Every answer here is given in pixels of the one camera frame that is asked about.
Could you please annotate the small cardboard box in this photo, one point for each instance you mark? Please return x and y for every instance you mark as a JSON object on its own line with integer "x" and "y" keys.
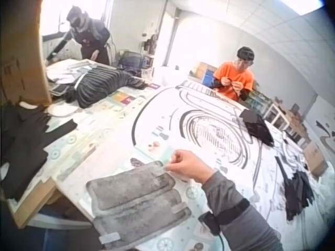
{"x": 315, "y": 158}

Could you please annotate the blue crate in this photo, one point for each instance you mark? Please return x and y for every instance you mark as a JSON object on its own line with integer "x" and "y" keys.
{"x": 209, "y": 77}

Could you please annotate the pastel printed table cover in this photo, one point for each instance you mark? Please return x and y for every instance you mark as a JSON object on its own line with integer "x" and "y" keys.
{"x": 110, "y": 123}

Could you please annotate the shelf with boxes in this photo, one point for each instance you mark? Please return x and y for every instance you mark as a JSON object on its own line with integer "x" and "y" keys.
{"x": 280, "y": 115}

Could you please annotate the black wrist band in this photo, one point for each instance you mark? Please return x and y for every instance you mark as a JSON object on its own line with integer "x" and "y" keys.
{"x": 230, "y": 211}

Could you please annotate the grey fleece pad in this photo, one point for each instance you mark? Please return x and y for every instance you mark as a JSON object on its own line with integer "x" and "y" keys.
{"x": 141, "y": 222}
{"x": 131, "y": 185}

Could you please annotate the pile of black fabric pieces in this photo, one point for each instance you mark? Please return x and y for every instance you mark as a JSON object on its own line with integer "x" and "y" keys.
{"x": 23, "y": 146}

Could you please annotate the person's right fingers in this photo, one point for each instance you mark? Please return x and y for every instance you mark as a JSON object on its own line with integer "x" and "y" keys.
{"x": 176, "y": 160}

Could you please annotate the person's right hand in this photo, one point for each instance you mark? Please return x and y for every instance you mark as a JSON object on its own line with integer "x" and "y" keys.
{"x": 192, "y": 167}

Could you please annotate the white sheet with black drawing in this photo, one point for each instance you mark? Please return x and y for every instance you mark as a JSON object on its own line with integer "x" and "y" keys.
{"x": 214, "y": 125}

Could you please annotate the heap of black fabric strips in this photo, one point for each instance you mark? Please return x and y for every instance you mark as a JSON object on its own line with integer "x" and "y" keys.
{"x": 298, "y": 191}

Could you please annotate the blue chair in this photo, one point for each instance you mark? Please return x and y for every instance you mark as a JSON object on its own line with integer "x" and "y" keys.
{"x": 132, "y": 62}

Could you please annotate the pile of papers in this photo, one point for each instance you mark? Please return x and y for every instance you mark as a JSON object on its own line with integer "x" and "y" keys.
{"x": 65, "y": 73}

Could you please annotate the dark striped fabric heap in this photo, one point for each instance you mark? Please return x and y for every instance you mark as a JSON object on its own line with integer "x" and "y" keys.
{"x": 102, "y": 83}

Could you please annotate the small heap of black fabric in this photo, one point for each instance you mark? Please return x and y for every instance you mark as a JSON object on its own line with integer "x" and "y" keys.
{"x": 257, "y": 126}

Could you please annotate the large cardboard box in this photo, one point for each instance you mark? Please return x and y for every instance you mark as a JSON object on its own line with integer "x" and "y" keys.
{"x": 23, "y": 65}

